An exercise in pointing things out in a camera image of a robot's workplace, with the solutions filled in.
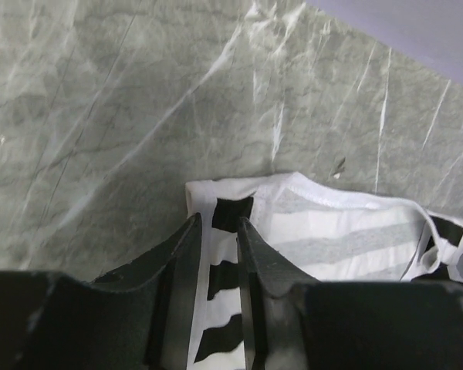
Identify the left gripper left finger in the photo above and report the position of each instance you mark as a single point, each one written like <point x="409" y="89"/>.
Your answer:
<point x="137" y="316"/>

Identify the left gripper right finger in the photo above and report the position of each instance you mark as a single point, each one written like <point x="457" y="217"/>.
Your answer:
<point x="293" y="321"/>

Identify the black white striped top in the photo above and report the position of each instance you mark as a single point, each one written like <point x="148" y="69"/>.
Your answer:
<point x="333" y="235"/>

